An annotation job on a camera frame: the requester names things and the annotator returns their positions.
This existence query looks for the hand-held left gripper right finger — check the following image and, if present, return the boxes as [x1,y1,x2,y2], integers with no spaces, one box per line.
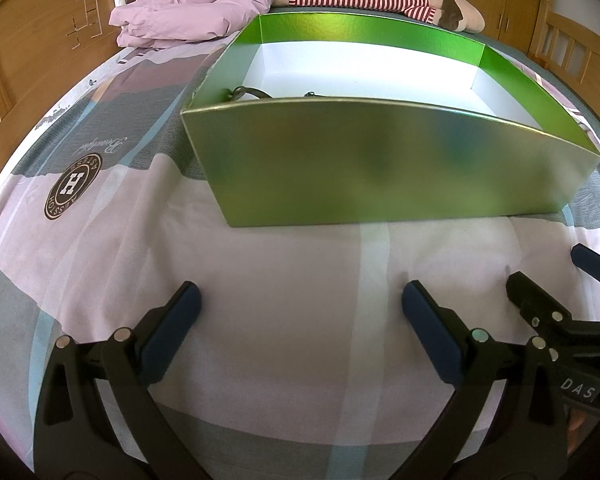
[401,280,568,480]

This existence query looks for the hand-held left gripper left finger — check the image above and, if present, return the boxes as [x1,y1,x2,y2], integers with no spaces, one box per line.
[32,280,202,480]

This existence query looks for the pink jacket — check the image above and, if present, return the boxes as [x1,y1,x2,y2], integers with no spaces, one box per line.
[110,0,283,50]

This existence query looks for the wooden headboard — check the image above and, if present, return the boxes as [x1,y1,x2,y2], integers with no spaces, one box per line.
[0,0,146,126]

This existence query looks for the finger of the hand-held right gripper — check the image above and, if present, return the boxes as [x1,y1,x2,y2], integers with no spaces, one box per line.
[506,272,600,348]
[570,242,600,291]

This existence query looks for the printed pink grey bedsheet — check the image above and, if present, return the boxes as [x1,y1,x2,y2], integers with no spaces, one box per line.
[0,7,600,480]

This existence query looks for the green cardboard box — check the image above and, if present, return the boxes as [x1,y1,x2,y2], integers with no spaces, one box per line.
[180,12,600,228]

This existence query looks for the person's right hand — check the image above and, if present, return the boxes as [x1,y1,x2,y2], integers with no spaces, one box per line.
[566,406,592,456]

